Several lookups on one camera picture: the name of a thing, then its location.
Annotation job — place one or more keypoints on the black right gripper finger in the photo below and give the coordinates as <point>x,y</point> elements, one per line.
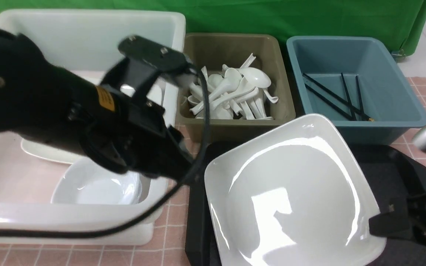
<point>393,224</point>

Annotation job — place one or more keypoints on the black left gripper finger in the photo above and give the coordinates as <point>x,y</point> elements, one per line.
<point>165,156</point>

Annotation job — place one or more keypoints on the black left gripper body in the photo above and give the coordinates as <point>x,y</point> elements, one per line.
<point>105,126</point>

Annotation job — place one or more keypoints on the small white bowl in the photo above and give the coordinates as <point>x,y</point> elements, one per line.
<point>85,182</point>

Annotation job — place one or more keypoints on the white square rice plate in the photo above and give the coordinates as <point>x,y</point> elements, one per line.
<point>294,196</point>

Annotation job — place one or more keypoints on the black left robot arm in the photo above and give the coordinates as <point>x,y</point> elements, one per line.
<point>34,96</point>

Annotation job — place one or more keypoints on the white square plate in bin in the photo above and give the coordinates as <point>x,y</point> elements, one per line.
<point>57,155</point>

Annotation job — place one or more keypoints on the olive brown plastic bin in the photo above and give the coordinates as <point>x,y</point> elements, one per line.
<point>259,111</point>

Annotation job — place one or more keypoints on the large white plastic bin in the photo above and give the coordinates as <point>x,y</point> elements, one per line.
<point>78,40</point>

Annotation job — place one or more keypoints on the blue plastic bin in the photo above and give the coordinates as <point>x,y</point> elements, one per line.
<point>386,93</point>

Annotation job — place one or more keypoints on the green backdrop cloth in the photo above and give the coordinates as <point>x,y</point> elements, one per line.
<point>396,23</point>

